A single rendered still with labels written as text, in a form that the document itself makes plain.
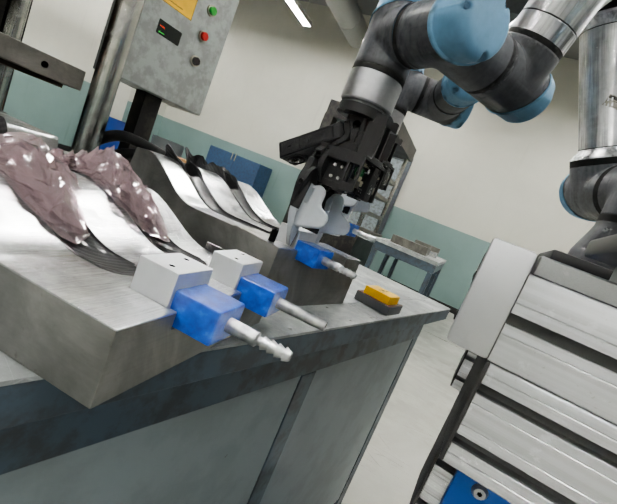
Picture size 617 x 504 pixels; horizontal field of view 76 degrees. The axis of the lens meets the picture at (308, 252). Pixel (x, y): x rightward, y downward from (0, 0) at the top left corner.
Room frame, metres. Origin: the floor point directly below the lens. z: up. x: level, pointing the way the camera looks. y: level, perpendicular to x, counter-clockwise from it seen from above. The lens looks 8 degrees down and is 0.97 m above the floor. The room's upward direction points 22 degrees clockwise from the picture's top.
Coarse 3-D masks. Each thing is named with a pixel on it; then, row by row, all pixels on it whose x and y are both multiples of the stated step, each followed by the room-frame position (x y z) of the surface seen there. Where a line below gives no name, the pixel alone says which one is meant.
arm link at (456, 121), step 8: (432, 80) 0.86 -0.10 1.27; (424, 88) 0.85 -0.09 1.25; (432, 88) 0.85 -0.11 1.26; (424, 96) 0.85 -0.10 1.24; (432, 96) 0.81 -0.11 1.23; (416, 104) 0.86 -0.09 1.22; (424, 104) 0.85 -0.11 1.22; (432, 104) 0.82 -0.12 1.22; (416, 112) 0.88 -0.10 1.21; (424, 112) 0.87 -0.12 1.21; (432, 112) 0.85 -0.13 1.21; (440, 112) 0.82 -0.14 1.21; (464, 112) 0.85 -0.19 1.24; (432, 120) 0.89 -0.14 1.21; (440, 120) 0.87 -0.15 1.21; (448, 120) 0.86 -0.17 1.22; (456, 120) 0.86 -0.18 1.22; (464, 120) 0.86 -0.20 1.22; (456, 128) 0.88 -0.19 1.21
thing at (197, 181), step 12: (168, 144) 0.73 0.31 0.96; (168, 156) 0.74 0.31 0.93; (192, 156) 0.79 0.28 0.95; (192, 168) 0.75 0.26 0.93; (204, 168) 0.82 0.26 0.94; (216, 168) 0.82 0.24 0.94; (192, 180) 0.71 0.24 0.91; (228, 180) 0.85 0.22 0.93; (204, 192) 0.71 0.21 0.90; (240, 192) 0.83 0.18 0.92; (216, 204) 0.70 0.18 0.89; (240, 204) 0.79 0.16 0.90; (228, 216) 0.68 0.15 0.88; (252, 216) 0.79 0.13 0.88; (276, 228) 0.76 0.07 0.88
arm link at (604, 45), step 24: (600, 24) 0.86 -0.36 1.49; (600, 48) 0.86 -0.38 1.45; (600, 72) 0.85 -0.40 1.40; (600, 96) 0.85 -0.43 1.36; (600, 120) 0.85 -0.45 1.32; (600, 144) 0.85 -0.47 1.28; (576, 168) 0.88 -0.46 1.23; (600, 168) 0.84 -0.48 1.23; (576, 192) 0.88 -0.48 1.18; (576, 216) 0.92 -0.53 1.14
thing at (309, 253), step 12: (300, 228) 0.59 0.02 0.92; (300, 240) 0.56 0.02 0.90; (312, 240) 0.59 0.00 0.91; (300, 252) 0.55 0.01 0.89; (312, 252) 0.54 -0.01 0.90; (324, 252) 0.55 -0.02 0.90; (312, 264) 0.54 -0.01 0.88; (324, 264) 0.55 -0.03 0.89; (336, 264) 0.54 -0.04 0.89; (348, 276) 0.53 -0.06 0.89
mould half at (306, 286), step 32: (160, 160) 0.67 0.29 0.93; (160, 192) 0.66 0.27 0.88; (192, 192) 0.67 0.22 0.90; (224, 192) 0.77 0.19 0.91; (256, 192) 0.89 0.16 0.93; (192, 224) 0.60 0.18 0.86; (224, 224) 0.57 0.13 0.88; (256, 224) 0.69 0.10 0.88; (256, 256) 0.53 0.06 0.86; (288, 256) 0.54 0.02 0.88; (288, 288) 0.57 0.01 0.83; (320, 288) 0.64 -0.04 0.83
